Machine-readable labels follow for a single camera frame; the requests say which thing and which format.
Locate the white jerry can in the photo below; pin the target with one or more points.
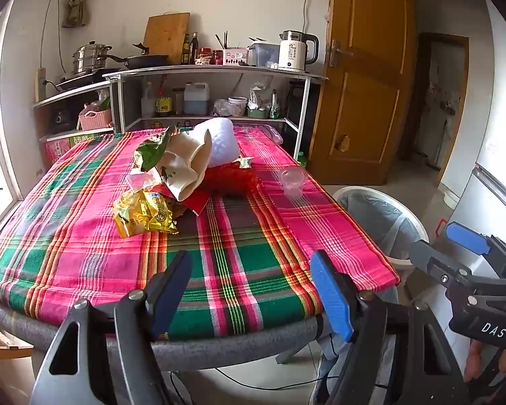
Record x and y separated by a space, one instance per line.
196 100

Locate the white electric kettle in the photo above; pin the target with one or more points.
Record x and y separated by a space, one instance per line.
291 52

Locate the white power strip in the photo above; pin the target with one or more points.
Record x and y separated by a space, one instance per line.
41 84

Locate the black frying pan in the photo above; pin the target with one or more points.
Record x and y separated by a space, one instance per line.
145 61

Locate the beige paper bag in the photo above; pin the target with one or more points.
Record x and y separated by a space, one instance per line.
185 164

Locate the pink chopstick holder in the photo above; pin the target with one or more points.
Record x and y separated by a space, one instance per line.
235 56

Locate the red lidded jars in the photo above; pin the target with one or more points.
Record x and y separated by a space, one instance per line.
211 56

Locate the red snack bag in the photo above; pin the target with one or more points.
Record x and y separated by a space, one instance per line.
232 179

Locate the large yellow snack bag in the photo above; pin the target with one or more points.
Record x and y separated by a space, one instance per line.
143 215

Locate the long metal kitchen shelf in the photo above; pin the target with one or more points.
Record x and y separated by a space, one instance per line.
215 71

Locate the silver refrigerator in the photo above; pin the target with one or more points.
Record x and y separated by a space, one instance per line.
493 143

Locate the clear plastic container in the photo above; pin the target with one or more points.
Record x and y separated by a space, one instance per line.
263 55

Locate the pink green plaid blanket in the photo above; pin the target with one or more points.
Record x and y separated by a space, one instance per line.
244 244

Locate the wooden door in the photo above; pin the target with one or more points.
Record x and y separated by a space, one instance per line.
362 93

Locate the pink plastic basket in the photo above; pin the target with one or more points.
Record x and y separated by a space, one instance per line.
95 120

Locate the steel steamer pot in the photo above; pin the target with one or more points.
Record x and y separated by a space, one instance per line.
88 57

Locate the clear plastic cup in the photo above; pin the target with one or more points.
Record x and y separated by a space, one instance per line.
293 181

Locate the green bowl with bags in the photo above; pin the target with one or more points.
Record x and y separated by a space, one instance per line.
261 107

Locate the dark sauce bottle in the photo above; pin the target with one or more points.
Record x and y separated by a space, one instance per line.
194 50

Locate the clear plastic wrapper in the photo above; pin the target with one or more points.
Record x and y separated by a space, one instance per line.
140 179

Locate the pink storage box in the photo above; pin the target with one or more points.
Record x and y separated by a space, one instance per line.
261 130

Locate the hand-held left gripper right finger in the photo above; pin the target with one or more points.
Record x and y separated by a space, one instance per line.
329 293

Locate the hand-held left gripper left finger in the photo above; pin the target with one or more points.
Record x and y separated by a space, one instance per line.
168 289

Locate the white plastic tub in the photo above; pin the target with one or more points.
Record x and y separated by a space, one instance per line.
237 106

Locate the green glass bottle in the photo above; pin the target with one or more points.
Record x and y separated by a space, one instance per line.
186 52

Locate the red paper wrapper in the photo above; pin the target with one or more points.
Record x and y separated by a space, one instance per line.
196 202

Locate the small black appliance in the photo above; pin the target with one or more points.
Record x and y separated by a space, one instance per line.
61 117

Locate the green snack bag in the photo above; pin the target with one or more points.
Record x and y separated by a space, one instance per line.
152 152

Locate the colourful cardboard box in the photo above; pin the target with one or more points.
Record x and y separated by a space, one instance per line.
59 147

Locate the green plastic bottle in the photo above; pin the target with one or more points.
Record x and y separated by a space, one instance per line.
302 160

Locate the person's right hand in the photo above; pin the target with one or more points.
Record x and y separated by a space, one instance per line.
474 363

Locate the crumpled plastic bag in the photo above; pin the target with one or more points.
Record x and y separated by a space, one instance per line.
221 109

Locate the white trash bin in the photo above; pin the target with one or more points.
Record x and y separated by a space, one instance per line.
405 219

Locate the low metal shelf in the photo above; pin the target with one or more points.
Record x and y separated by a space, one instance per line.
74 92

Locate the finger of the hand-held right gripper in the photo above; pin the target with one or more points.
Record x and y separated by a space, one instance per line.
466 236
430 257

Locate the wooden cutting board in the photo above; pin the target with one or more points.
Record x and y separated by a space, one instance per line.
166 33

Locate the white floor bowl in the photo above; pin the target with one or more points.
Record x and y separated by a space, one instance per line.
450 200

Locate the clear plastic bottle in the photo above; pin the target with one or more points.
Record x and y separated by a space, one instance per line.
147 103

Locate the black induction cooker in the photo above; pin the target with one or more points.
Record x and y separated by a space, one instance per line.
80 79

